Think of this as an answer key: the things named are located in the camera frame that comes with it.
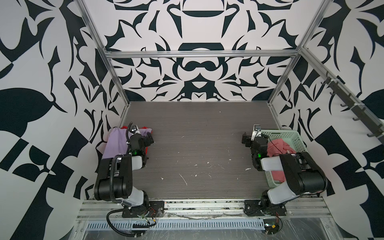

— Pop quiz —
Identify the purple t shirt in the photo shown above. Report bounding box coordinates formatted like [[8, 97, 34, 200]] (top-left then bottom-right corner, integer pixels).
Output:
[[102, 127, 147, 159]]

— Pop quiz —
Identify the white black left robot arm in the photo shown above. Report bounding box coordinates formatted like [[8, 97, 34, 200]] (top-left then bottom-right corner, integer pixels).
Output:
[[94, 128, 154, 213]]

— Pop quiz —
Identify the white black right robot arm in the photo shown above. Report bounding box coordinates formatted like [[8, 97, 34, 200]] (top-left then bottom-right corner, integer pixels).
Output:
[[242, 133, 328, 215]]

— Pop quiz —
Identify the pink t shirt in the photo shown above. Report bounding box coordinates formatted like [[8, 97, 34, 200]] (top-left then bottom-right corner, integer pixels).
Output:
[[266, 138, 327, 195]]

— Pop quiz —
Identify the red folded t shirt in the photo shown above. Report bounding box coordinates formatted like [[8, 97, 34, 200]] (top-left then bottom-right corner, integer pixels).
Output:
[[107, 126, 153, 144]]

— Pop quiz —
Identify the mint green plastic basket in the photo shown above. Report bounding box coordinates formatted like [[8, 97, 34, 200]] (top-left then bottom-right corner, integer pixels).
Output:
[[262, 130, 307, 188]]

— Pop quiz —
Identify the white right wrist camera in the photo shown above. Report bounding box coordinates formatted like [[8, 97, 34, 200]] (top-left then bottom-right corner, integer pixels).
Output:
[[251, 125, 262, 141]]

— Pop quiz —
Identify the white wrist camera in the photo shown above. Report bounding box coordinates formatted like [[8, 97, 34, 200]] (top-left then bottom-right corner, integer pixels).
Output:
[[129, 125, 141, 135], [251, 125, 262, 141]]

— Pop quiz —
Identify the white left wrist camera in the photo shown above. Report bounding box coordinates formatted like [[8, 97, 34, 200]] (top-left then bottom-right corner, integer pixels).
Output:
[[129, 125, 141, 135]]

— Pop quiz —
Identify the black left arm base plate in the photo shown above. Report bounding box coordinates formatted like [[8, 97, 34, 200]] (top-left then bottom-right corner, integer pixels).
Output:
[[122, 201, 165, 218]]

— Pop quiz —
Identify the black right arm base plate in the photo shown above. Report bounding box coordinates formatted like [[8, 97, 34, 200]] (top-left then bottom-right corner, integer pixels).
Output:
[[244, 199, 287, 217]]

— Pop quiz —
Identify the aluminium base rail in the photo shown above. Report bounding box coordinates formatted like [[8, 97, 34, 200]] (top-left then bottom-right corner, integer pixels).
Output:
[[76, 198, 332, 220]]

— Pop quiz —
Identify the white slotted cable duct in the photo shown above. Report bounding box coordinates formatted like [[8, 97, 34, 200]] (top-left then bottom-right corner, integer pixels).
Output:
[[85, 218, 266, 231]]

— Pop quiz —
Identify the aluminium frame back crossbar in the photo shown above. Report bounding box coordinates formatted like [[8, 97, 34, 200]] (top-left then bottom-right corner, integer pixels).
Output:
[[106, 50, 295, 59]]

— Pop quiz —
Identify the aluminium frame post left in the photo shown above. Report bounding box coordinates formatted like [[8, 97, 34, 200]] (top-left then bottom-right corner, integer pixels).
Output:
[[75, 0, 130, 107]]

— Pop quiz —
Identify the aluminium frame post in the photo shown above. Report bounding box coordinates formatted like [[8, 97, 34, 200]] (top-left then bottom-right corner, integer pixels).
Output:
[[75, 0, 130, 107], [268, 0, 334, 106]]

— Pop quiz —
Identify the black hook rail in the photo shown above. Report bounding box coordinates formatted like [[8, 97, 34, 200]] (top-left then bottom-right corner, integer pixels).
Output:
[[322, 71, 384, 145]]

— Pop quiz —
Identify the aluminium frame post right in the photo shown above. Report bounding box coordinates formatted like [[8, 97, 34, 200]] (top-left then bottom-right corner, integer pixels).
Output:
[[268, 0, 334, 106]]

